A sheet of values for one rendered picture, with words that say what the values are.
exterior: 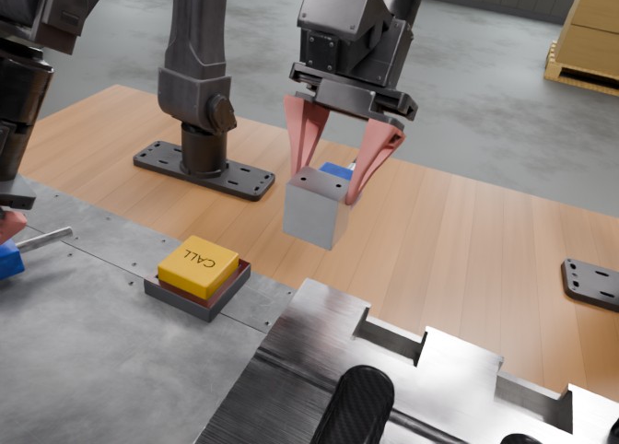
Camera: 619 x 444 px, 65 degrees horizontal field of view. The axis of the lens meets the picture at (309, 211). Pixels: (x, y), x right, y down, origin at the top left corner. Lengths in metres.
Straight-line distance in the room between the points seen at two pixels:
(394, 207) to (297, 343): 0.37
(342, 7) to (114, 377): 0.35
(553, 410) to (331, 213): 0.23
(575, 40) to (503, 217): 3.84
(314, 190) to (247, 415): 0.18
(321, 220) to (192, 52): 0.29
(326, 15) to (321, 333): 0.23
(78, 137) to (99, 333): 0.40
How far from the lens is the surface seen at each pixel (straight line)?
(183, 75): 0.63
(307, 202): 0.42
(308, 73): 0.42
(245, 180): 0.70
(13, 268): 0.56
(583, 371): 0.59
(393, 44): 0.40
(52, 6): 0.45
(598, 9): 4.51
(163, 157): 0.75
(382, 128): 0.39
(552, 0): 7.01
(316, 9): 0.35
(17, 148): 0.49
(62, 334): 0.52
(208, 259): 0.52
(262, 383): 0.35
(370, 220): 0.67
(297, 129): 0.42
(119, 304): 0.53
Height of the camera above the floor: 1.18
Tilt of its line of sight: 35 degrees down
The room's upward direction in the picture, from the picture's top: 8 degrees clockwise
